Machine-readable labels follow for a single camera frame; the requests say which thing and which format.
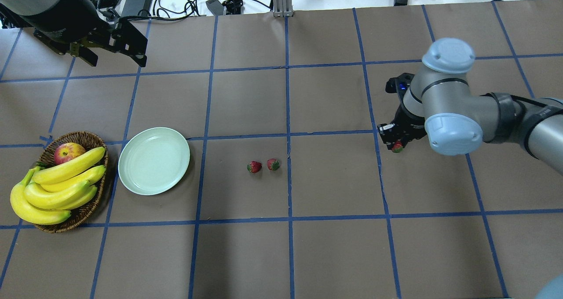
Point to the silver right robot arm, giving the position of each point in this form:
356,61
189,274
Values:
436,102

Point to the yellow banana bunch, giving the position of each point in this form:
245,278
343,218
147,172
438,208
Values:
47,197

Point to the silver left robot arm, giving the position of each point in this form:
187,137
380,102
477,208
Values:
74,27

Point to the red apple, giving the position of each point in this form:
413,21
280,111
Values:
67,151

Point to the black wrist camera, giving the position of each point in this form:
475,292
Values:
399,84

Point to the red strawberry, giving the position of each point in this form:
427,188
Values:
273,164
254,166
397,147

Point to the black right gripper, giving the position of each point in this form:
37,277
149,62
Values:
410,124

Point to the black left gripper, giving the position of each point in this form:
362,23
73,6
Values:
66,15

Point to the light green plate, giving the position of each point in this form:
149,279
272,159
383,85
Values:
154,161

